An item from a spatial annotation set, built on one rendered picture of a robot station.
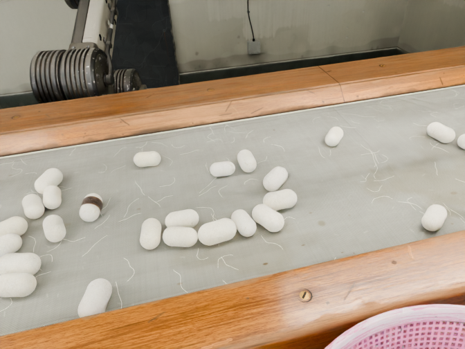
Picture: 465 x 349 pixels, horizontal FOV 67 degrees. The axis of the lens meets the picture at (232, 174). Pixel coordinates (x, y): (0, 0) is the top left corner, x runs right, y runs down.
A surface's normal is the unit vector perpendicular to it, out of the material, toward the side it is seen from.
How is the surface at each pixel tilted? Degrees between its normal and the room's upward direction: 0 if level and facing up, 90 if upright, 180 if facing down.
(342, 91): 45
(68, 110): 0
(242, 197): 0
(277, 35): 90
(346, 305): 0
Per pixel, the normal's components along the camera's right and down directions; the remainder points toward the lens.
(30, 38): 0.20, 0.58
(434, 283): -0.05, -0.79
